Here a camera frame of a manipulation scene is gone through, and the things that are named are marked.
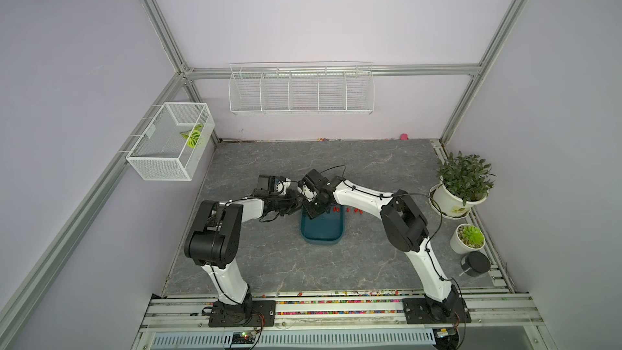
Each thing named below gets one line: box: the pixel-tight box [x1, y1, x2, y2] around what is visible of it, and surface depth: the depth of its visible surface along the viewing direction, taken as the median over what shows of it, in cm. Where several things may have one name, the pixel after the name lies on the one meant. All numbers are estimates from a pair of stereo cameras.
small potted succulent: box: [449, 223, 486, 255], surface depth 81 cm
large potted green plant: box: [428, 150, 497, 219], surface depth 86 cm
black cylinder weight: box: [460, 251, 492, 278], surface depth 80 cm
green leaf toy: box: [179, 123, 205, 149], surface depth 83 cm
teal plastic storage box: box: [300, 204, 346, 246], surface depth 91 cm
